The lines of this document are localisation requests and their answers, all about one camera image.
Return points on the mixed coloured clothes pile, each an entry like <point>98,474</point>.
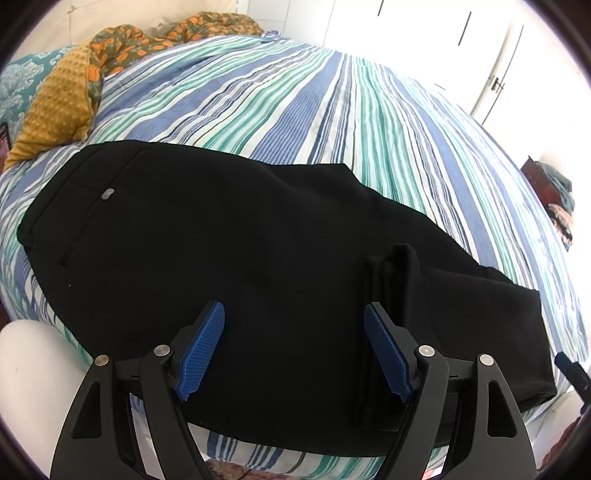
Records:
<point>562,221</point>

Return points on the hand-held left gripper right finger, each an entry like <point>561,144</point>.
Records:
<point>385,350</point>

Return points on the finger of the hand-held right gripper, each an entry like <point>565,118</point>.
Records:
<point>572,371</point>

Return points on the striped bedspread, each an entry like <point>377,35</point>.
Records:
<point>286,92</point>

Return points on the black pants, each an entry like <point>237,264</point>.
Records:
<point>231,240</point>

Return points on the grey-blue clothes pile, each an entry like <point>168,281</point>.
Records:
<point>561,184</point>

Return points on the cream padded headboard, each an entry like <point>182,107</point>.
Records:
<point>115,14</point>

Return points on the orange floral blanket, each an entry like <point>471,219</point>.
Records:
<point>138,41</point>

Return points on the mustard yellow dotted blanket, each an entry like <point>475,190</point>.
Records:
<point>60,106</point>

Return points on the white wardrobe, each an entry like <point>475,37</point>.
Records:
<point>406,32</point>

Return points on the white door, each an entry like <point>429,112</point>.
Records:
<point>512,78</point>

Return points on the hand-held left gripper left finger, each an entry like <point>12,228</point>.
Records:
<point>203,350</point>

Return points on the teal patterned pillow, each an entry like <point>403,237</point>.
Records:
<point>18,83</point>

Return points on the dark wooden nightstand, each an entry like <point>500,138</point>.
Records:
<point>535,177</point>

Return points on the patterned red rug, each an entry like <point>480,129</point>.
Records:
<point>231,470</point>

